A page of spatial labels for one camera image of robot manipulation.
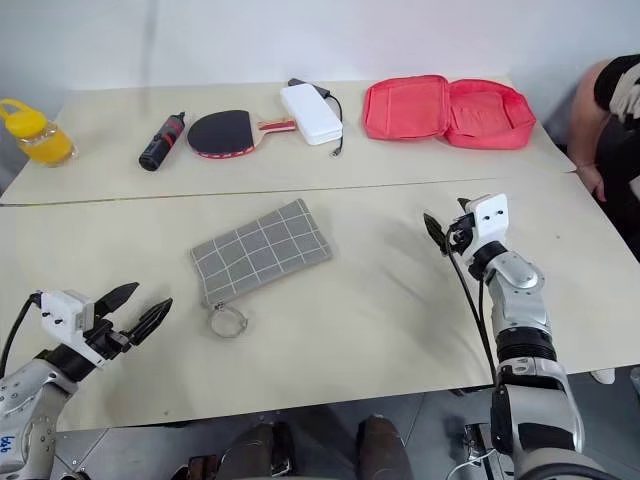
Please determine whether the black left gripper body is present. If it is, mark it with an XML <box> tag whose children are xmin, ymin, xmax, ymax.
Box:
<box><xmin>82</xmin><ymin>317</ymin><xmax>138</xmax><ymax>360</ymax></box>

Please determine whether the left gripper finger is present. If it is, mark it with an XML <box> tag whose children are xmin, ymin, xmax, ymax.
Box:
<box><xmin>125</xmin><ymin>297</ymin><xmax>174</xmax><ymax>347</ymax></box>
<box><xmin>92</xmin><ymin>281</ymin><xmax>141</xmax><ymax>322</ymax></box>

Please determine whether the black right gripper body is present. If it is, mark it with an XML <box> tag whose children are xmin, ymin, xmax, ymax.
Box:
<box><xmin>446</xmin><ymin>212</ymin><xmax>477</xmax><ymax>254</ymax></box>

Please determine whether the grey checked pouch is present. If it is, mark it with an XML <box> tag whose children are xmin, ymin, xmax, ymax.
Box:
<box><xmin>189</xmin><ymin>198</ymin><xmax>335</xmax><ymax>311</ymax></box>

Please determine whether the bystander bare hand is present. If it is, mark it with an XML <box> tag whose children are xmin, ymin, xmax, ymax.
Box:
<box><xmin>576</xmin><ymin>160</ymin><xmax>610</xmax><ymax>201</ymax></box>

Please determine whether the open red fabric pouch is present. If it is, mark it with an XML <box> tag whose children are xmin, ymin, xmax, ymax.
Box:
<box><xmin>361</xmin><ymin>74</ymin><xmax>538</xmax><ymax>151</ymax></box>

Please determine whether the black bottle with red band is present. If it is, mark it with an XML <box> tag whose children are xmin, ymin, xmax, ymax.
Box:
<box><xmin>138</xmin><ymin>111</ymin><xmax>187</xmax><ymax>173</ymax></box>

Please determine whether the person in black clothes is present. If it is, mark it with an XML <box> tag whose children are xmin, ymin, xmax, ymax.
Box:
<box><xmin>592</xmin><ymin>53</ymin><xmax>640</xmax><ymax>266</ymax></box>

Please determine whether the dark rounded shape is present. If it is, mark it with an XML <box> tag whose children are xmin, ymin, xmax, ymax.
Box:
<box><xmin>219</xmin><ymin>422</ymin><xmax>296</xmax><ymax>480</ymax></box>
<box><xmin>357</xmin><ymin>414</ymin><xmax>406</xmax><ymax>480</ymax></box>

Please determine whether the white rectangular power bank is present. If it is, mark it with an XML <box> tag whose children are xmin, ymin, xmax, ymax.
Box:
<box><xmin>279</xmin><ymin>84</ymin><xmax>345</xmax><ymax>147</ymax></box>

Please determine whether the yellow bottle with orange drink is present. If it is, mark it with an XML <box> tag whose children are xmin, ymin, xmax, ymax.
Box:
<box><xmin>0</xmin><ymin>98</ymin><xmax>80</xmax><ymax>169</ymax></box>

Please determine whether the black table tennis paddle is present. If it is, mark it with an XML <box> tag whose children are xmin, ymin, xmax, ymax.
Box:
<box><xmin>186</xmin><ymin>109</ymin><xmax>297</xmax><ymax>160</ymax></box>

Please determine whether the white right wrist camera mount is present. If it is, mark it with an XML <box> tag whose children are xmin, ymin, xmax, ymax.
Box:
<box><xmin>462</xmin><ymin>193</ymin><xmax>510</xmax><ymax>256</ymax></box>

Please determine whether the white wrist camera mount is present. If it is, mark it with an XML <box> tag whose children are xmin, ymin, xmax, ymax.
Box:
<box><xmin>39</xmin><ymin>288</ymin><xmax>108</xmax><ymax>372</ymax></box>
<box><xmin>462</xmin><ymin>193</ymin><xmax>510</xmax><ymax>256</ymax></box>

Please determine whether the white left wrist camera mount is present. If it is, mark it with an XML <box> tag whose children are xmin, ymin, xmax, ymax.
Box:
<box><xmin>39</xmin><ymin>288</ymin><xmax>108</xmax><ymax>372</ymax></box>

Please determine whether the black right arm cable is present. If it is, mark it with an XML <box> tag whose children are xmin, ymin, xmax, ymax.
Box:
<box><xmin>442</xmin><ymin>227</ymin><xmax>501</xmax><ymax>396</ymax></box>

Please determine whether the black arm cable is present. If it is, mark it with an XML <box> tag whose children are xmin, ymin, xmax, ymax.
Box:
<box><xmin>0</xmin><ymin>290</ymin><xmax>44</xmax><ymax>381</ymax></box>
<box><xmin>442</xmin><ymin>227</ymin><xmax>501</xmax><ymax>396</ymax></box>

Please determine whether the metal ring zipper pull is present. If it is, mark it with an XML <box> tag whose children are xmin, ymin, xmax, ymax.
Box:
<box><xmin>206</xmin><ymin>299</ymin><xmax>250</xmax><ymax>341</ymax></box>

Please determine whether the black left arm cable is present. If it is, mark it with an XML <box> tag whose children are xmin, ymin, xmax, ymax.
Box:
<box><xmin>0</xmin><ymin>290</ymin><xmax>44</xmax><ymax>381</ymax></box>

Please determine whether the black charging cable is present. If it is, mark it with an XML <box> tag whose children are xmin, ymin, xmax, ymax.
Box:
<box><xmin>286</xmin><ymin>77</ymin><xmax>347</xmax><ymax>159</ymax></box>

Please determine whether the thin white cable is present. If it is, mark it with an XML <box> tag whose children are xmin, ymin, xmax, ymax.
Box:
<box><xmin>447</xmin><ymin>447</ymin><xmax>499</xmax><ymax>480</ymax></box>

